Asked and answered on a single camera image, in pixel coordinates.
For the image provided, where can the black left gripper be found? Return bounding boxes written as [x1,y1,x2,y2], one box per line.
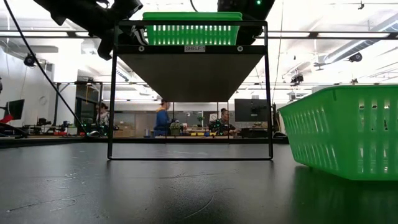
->
[93,0,148,62]

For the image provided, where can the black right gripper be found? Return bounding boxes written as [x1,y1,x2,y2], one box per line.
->
[236,19,266,46]

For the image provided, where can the green plastic basket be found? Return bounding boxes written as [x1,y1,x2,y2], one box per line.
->
[144,18,241,46]
[142,11,243,21]
[277,84,398,182]

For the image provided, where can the black metal rack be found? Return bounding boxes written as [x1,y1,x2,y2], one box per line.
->
[52,80,105,129]

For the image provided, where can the black computer monitor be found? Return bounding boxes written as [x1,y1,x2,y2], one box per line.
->
[5,98,25,121]
[234,98,269,123]

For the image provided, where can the person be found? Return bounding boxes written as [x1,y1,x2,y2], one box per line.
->
[214,107,241,138]
[154,99,172,138]
[95,102,110,133]

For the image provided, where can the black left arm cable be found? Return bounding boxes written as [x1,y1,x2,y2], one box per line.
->
[2,0,94,138]

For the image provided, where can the grey ceiling duct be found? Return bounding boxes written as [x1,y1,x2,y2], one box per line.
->
[323,12,398,65]

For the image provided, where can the black aluminium table frame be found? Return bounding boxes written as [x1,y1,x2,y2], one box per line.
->
[0,136,290,149]

